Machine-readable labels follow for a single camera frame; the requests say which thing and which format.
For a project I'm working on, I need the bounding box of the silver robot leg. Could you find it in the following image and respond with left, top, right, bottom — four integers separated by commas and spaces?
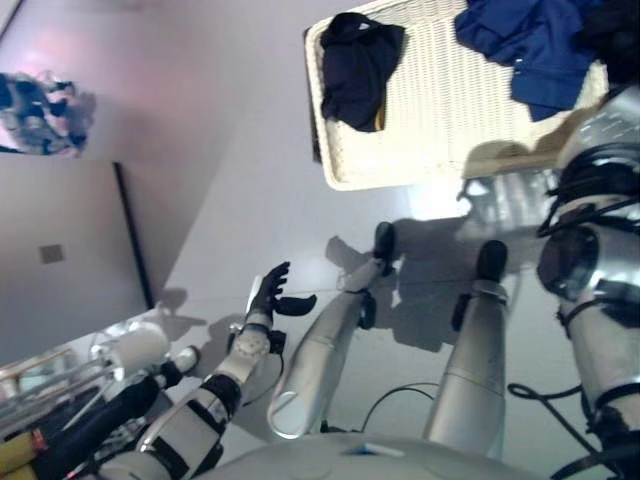
422, 239, 512, 460
267, 222, 397, 441

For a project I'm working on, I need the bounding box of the dark grey black garment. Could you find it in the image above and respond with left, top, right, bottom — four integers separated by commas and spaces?
577, 0, 640, 86

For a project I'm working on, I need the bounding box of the metal bar rack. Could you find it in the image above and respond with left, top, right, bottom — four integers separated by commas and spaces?
0, 344, 117, 419

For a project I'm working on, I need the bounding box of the white wicker laundry basket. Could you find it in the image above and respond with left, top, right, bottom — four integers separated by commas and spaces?
303, 0, 612, 193

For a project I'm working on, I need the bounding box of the grey wall socket plate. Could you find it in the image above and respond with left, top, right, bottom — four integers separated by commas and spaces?
39, 243, 67, 265

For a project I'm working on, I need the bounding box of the black wall edge strip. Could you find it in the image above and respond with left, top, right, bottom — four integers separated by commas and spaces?
112, 161, 155, 311

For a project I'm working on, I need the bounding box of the grey machine on floor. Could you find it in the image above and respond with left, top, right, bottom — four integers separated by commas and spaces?
0, 69, 97, 157

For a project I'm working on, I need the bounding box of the silver left robot leg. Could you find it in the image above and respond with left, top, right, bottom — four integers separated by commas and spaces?
267, 222, 397, 441

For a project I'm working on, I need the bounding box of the grey robot torso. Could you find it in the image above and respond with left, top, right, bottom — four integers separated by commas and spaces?
209, 432, 549, 480

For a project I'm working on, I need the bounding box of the black looped cable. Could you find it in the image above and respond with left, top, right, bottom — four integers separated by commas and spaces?
506, 381, 602, 454

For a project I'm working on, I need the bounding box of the black garment with yellow tag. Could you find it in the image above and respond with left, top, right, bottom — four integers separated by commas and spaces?
318, 12, 406, 134

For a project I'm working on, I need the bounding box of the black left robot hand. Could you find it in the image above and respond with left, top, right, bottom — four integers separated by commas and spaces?
245, 261, 318, 327

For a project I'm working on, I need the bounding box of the blue garment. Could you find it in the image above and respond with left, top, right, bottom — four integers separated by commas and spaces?
452, 0, 597, 124

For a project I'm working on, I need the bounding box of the white cylindrical object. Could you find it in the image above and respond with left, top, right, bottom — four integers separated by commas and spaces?
105, 322, 172, 382

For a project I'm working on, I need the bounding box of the black floor cable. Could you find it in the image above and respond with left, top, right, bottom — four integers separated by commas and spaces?
358, 381, 442, 427

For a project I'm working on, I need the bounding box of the silver right robot leg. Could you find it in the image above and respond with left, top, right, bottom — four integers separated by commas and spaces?
422, 239, 512, 460

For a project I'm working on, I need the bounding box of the yellow padded object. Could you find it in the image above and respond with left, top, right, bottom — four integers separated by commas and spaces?
0, 430, 50, 480

